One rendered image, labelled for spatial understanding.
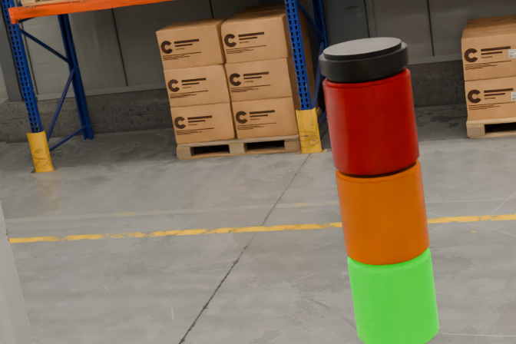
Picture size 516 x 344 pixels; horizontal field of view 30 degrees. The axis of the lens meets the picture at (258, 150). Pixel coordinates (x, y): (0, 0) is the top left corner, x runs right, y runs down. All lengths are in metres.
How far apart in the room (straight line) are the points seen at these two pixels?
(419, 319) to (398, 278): 0.03
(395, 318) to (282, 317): 5.04
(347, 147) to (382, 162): 0.02
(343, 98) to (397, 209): 0.07
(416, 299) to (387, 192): 0.07
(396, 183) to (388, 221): 0.02
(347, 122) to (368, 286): 0.10
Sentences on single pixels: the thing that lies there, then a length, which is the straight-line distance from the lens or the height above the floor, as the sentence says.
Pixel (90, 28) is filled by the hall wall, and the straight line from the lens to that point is 10.59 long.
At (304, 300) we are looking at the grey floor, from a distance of 5.77.
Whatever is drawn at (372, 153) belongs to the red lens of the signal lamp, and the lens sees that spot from 0.54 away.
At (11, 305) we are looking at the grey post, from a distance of 3.27.
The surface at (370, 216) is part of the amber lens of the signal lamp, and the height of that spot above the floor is 2.25.
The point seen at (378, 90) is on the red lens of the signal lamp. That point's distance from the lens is 0.53.
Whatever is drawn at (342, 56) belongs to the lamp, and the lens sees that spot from 0.53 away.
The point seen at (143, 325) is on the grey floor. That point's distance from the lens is 5.85.
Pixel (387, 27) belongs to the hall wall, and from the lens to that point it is 9.66.
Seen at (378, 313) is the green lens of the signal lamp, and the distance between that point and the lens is 0.57.
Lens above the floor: 2.44
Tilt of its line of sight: 16 degrees down
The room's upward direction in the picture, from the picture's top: 9 degrees counter-clockwise
